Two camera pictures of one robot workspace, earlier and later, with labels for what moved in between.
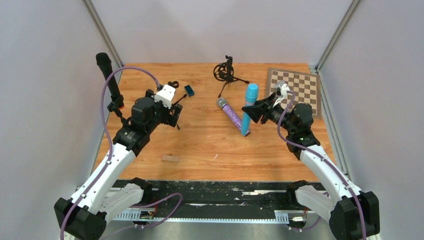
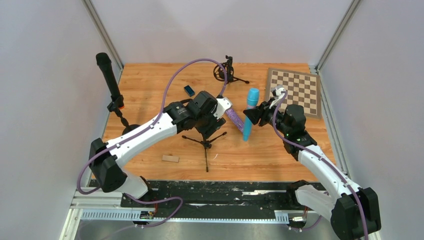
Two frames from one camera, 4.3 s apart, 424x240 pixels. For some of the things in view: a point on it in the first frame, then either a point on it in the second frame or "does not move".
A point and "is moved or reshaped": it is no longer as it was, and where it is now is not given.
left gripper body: (174, 114) → (214, 124)
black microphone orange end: (104, 60) does not move
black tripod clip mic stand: (176, 110) is moved or reshaped
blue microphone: (250, 98) is moved or reshaped
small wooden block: (171, 158) does not move
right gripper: (265, 110) does not move
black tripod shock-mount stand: (224, 72) does not move
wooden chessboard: (306, 86) does not move
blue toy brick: (189, 90) does not move
